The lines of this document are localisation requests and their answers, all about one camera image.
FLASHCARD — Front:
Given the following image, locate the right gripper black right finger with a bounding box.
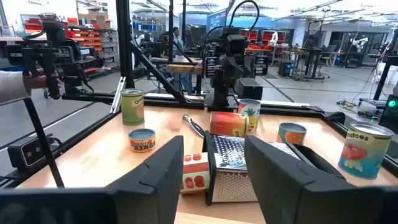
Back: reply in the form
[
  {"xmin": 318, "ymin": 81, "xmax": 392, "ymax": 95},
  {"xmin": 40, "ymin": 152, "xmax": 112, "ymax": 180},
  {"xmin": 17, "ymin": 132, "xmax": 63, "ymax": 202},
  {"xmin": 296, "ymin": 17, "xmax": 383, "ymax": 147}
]
[{"xmin": 244, "ymin": 135, "xmax": 398, "ymax": 224}]

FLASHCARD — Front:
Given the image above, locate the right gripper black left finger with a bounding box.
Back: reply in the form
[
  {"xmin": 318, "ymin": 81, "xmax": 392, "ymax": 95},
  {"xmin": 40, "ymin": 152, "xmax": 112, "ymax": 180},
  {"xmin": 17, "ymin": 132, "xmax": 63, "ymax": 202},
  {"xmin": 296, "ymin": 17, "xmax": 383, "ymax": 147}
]
[{"xmin": 0, "ymin": 136, "xmax": 185, "ymax": 224}]

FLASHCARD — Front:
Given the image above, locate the short yellow pineapple rings can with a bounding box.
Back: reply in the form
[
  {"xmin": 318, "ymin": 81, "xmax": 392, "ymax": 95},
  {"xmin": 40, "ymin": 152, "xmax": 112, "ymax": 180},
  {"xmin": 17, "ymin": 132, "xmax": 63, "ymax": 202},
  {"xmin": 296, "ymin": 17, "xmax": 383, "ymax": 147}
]
[{"xmin": 127, "ymin": 128, "xmax": 156, "ymax": 154}]

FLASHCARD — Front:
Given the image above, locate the white red diced tomatoes can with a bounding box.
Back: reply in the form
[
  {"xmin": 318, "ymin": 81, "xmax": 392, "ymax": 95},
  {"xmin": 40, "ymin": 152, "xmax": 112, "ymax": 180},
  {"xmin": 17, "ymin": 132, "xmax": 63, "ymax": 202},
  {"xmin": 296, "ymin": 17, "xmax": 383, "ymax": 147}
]
[{"xmin": 180, "ymin": 152, "xmax": 211, "ymax": 195}]

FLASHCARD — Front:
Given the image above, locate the short teal mandarin oranges can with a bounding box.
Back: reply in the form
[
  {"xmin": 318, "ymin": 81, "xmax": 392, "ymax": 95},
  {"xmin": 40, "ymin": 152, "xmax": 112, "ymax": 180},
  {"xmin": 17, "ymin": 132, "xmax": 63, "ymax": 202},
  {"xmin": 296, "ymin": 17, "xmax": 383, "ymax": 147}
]
[{"xmin": 276, "ymin": 122, "xmax": 307, "ymax": 146}]

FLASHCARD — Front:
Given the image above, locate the tall green oranges can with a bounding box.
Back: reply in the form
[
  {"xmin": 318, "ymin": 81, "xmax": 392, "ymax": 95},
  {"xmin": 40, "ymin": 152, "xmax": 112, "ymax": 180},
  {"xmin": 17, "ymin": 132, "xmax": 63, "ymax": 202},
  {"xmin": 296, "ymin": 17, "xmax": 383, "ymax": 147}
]
[{"xmin": 120, "ymin": 88, "xmax": 145, "ymax": 126}]

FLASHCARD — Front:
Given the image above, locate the white mixed fruit can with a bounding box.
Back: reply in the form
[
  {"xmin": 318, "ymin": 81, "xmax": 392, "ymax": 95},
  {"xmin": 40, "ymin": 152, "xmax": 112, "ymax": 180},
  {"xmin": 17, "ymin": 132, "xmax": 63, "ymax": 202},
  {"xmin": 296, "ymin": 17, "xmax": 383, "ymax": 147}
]
[{"xmin": 238, "ymin": 98, "xmax": 261, "ymax": 134}]

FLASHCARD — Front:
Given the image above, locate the tall red pineapple can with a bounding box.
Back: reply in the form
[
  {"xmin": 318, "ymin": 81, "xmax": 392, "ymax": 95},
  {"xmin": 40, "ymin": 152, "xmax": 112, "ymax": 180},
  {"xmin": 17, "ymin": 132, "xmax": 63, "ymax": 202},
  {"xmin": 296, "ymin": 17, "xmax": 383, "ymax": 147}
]
[{"xmin": 210, "ymin": 111, "xmax": 249, "ymax": 138}]

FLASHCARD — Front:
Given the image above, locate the person's forearm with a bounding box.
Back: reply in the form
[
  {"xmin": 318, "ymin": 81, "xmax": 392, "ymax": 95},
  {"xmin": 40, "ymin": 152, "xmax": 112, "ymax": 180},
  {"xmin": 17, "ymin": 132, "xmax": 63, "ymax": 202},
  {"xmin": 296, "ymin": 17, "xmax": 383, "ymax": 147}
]
[{"xmin": 0, "ymin": 70, "xmax": 32, "ymax": 103}]

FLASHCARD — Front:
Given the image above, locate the silver metal kitchen utensil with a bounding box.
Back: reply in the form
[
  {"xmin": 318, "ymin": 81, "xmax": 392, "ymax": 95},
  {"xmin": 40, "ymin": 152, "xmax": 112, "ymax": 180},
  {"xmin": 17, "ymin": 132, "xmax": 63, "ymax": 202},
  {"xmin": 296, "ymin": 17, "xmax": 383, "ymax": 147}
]
[{"xmin": 182, "ymin": 114, "xmax": 206, "ymax": 138}]

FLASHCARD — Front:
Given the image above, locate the silver aluminium bar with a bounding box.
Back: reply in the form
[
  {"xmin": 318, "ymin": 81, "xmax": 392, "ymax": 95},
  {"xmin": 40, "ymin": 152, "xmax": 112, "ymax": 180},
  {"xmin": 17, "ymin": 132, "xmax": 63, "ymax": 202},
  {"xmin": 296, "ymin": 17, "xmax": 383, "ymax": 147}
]
[{"xmin": 109, "ymin": 77, "xmax": 127, "ymax": 114}]

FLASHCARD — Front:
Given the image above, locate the black box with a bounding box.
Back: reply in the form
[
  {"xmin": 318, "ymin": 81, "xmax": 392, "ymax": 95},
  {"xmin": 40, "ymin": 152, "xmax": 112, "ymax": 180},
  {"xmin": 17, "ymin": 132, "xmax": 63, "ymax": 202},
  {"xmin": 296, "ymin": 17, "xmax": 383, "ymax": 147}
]
[{"xmin": 233, "ymin": 77, "xmax": 264, "ymax": 101}]

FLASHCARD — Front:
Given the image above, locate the black support strut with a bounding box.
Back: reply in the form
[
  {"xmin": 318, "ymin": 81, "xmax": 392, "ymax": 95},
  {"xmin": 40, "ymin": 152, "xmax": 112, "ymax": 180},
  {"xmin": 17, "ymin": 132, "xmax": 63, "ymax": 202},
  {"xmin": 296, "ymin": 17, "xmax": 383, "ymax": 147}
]
[{"xmin": 0, "ymin": 96, "xmax": 65, "ymax": 189}]

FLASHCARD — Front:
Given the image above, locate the black computer with green light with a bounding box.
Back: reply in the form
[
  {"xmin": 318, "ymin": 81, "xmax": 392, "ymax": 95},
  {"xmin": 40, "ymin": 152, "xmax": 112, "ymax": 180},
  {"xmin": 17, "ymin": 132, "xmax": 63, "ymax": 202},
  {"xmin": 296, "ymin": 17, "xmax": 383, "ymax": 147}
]
[{"xmin": 378, "ymin": 94, "xmax": 398, "ymax": 135}]

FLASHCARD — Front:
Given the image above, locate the wooden background workbench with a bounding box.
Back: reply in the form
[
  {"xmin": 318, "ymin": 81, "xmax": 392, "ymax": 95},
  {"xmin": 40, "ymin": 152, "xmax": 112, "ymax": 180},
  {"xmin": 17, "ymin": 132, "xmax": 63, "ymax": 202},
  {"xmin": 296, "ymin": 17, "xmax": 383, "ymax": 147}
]
[{"xmin": 167, "ymin": 55, "xmax": 205, "ymax": 96}]

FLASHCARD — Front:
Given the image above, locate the person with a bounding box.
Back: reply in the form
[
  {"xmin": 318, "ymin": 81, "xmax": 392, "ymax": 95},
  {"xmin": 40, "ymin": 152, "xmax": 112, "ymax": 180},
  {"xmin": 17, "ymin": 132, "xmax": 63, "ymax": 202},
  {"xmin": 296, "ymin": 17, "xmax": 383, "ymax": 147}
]
[{"xmin": 172, "ymin": 26, "xmax": 185, "ymax": 58}]

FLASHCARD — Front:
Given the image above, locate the black metal stand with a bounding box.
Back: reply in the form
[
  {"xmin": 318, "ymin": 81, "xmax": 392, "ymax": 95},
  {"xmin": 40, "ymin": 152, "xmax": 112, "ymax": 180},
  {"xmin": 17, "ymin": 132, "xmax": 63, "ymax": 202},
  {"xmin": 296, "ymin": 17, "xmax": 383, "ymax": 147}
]
[{"xmin": 359, "ymin": 27, "xmax": 398, "ymax": 110}]

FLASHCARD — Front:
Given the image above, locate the person's hand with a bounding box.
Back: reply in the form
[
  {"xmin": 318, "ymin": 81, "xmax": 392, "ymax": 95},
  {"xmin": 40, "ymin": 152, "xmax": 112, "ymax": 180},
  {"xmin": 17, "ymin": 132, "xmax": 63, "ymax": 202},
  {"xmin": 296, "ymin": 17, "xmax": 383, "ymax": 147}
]
[{"xmin": 23, "ymin": 68, "xmax": 63, "ymax": 91}]

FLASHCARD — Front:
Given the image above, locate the red bin storage rack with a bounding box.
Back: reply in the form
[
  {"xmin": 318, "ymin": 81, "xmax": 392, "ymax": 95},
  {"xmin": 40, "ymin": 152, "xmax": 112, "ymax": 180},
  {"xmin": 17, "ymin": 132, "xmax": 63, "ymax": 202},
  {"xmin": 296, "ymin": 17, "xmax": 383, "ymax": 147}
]
[{"xmin": 23, "ymin": 17, "xmax": 121, "ymax": 77}]

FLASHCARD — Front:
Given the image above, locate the blue display screen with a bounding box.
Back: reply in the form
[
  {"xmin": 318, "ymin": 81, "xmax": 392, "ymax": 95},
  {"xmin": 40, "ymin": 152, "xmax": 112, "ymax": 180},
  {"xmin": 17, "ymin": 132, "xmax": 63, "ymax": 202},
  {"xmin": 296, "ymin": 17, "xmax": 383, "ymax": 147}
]
[{"xmin": 206, "ymin": 9, "xmax": 228, "ymax": 32}]

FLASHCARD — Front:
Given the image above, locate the metal box grater black frame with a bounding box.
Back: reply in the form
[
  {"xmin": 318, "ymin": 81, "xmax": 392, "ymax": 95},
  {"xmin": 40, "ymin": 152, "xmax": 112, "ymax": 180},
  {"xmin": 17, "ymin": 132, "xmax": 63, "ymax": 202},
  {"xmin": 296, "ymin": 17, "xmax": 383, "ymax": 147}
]
[{"xmin": 203, "ymin": 130, "xmax": 346, "ymax": 207}]

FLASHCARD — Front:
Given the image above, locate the black table-level camera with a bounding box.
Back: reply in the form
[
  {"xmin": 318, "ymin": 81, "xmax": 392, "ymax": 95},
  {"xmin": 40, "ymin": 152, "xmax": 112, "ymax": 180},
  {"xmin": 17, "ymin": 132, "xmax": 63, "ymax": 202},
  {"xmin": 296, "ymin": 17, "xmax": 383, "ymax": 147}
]
[{"xmin": 7, "ymin": 133, "xmax": 56, "ymax": 171}]

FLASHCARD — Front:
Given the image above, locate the black aluminium rig frame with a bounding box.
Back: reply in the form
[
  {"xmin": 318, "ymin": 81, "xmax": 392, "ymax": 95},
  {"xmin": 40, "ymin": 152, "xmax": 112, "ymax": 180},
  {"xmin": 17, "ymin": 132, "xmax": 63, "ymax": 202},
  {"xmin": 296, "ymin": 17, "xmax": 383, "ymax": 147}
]
[{"xmin": 0, "ymin": 0, "xmax": 398, "ymax": 189}]

